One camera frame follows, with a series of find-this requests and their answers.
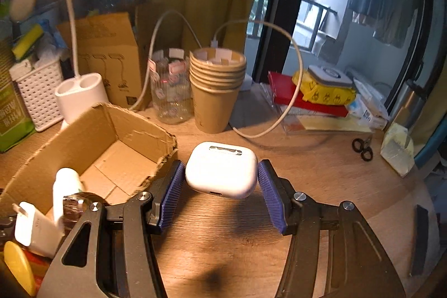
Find brown lamp carton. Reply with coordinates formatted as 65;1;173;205
58;3;165;110

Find yellow lid jar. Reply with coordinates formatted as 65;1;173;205
0;240;53;298

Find steel thermos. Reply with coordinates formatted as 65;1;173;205
393;80;420;126

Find clear jar with red labels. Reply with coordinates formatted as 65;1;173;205
148;48;194;124

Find green paper package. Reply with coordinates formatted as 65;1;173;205
0;36;37;154

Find white charging cable loop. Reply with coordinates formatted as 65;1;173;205
210;20;304;139

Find clear acrylic tray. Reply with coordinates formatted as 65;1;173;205
260;83;374;136

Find cardboard box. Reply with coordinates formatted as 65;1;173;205
0;102;179;225

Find black scissors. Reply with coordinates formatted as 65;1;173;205
352;135;374;161

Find yellow round container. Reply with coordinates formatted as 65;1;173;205
293;65;357;106

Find white lamp cable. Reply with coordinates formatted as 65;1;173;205
130;10;201;111

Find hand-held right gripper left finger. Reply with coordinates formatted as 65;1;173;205
37;159;186;298

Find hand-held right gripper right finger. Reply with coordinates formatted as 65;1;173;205
257;159;407;298

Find dark glass bottle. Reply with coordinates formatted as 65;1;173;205
62;192;105;232

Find white earbud case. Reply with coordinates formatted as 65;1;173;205
185;141;258;199

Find white desk lamp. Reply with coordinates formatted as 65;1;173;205
7;0;109;131

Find white charger plug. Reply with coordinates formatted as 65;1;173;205
14;201;65;258

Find red flat box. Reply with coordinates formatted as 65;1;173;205
268;72;350;118

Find stack of paper cups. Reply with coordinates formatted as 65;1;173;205
189;47;247;134

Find white woven basket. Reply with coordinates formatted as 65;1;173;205
10;59;65;131

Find white tube bottle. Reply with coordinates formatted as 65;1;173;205
52;168;86;225

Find green yellow sponge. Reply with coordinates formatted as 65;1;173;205
11;24;44;62

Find pale yellow tissue pack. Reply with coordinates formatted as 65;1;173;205
380;121;416;177

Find small white carton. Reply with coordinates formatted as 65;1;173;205
347;75;390;129

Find white plastic bag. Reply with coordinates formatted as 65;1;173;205
35;33;68;70

